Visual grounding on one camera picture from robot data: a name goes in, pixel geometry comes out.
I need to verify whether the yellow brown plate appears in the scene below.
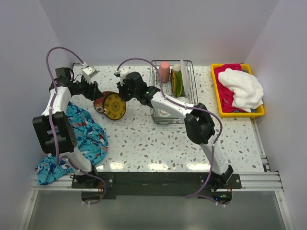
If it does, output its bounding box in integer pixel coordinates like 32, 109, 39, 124
103, 92, 126, 121
171, 69, 177, 95

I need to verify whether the pink cup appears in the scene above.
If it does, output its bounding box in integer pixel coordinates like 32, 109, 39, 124
158, 62, 170, 82

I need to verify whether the pale green bowl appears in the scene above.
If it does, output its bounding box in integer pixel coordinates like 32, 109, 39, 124
153, 109, 176, 119

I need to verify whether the red floral plate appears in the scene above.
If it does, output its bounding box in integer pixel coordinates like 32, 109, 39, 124
93, 91, 111, 114

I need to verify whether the lime green small plate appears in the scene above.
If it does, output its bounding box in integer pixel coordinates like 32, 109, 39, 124
176, 71, 183, 97

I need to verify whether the white beige mug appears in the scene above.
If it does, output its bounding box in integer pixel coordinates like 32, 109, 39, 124
172, 63, 181, 72

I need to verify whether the blue shark print cloth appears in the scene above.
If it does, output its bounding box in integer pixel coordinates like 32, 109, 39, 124
35, 102, 108, 185

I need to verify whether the blue patterned bowl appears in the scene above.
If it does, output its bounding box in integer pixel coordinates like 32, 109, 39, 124
177, 97, 189, 103

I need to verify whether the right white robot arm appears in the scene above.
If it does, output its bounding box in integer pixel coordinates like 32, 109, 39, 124
115, 70, 233, 188

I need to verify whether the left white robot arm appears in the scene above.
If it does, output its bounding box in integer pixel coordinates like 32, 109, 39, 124
32, 67, 103, 188

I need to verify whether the pink red cloth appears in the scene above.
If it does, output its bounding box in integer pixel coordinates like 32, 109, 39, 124
211, 63, 252, 117

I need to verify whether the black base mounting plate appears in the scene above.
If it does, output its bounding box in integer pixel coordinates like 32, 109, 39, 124
70, 172, 242, 204

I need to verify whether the white towel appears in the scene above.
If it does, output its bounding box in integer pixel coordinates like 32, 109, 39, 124
219, 69, 264, 113

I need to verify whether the yellow plastic bin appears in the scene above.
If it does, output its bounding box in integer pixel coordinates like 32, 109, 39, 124
211, 63, 265, 118

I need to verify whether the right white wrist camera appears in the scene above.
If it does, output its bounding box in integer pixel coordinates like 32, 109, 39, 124
114, 68, 130, 86

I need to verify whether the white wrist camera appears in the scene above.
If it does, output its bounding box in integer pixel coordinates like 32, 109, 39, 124
82, 66, 98, 82
114, 68, 130, 86

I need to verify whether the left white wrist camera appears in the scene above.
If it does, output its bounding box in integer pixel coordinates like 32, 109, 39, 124
82, 66, 98, 82

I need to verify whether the wire dish rack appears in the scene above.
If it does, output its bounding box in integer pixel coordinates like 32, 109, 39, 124
150, 59, 199, 126

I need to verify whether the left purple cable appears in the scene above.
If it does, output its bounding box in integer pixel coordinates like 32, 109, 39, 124
46, 46, 107, 206

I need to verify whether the purple cable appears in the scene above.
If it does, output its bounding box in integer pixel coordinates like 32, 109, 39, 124
116, 57, 223, 206
46, 46, 107, 206

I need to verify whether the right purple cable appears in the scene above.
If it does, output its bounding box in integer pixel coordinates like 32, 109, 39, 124
116, 57, 223, 206

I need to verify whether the aluminium front rail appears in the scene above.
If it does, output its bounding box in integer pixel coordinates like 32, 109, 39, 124
30, 172, 283, 191

